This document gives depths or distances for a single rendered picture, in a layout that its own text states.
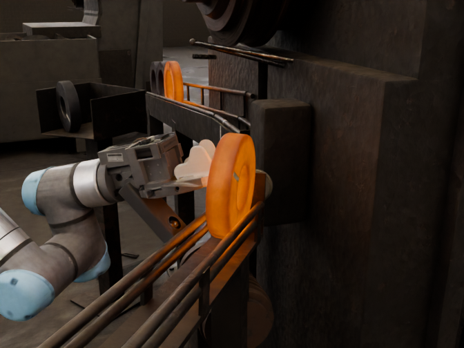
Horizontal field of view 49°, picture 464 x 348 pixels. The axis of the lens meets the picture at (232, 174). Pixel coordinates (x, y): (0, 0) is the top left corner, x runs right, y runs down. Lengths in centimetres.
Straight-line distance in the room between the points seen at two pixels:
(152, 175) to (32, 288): 22
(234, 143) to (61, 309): 126
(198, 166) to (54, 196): 25
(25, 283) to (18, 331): 104
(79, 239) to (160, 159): 20
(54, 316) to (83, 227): 99
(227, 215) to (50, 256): 28
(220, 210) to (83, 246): 27
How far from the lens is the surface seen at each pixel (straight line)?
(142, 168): 76
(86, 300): 187
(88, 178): 81
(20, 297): 77
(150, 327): 46
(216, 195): 67
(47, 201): 86
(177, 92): 181
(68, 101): 158
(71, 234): 86
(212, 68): 162
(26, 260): 79
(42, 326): 179
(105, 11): 400
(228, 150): 69
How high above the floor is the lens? 98
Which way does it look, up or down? 19 degrees down
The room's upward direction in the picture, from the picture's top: straight up
